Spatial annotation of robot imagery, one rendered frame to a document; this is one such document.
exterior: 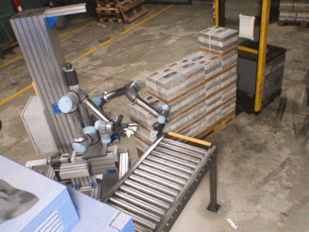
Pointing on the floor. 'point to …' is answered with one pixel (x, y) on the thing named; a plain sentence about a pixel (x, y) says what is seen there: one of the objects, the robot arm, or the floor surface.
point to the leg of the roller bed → (213, 184)
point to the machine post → (121, 222)
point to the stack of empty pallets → (109, 11)
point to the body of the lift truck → (246, 86)
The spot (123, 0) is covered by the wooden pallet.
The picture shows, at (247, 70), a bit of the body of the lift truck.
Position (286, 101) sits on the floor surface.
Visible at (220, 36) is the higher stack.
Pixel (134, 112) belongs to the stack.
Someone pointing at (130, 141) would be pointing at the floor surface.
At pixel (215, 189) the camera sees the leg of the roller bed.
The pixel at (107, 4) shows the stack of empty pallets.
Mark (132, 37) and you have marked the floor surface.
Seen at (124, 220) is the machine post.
